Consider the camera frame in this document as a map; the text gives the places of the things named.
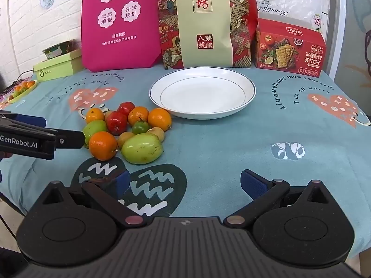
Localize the blue printed tablecloth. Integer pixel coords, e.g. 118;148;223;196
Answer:
1;69;370;254

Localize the green tray with fruits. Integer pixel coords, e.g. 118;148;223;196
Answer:
8;80;38;104

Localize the small green apple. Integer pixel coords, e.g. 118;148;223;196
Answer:
82;120;107;147

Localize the brown longan hidden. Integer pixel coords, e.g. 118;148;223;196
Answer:
104;110;112;121

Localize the dark green patterned bowl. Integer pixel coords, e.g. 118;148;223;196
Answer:
43;40;75;60

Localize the light green gift box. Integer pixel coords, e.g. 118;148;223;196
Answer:
33;49;84;82

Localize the red cracker box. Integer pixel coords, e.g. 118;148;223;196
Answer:
253;18;326;77

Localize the white ceramic plate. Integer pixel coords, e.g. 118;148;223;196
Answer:
149;67;256;120

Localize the green red liquor gift bag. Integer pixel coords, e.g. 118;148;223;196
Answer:
157;0;258;69

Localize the orange tangerine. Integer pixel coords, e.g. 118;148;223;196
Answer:
88;131;118;161
147;108;172;131
128;106;149;126
86;108;105;124

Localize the pink tote bag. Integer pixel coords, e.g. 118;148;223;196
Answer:
81;0;161;72

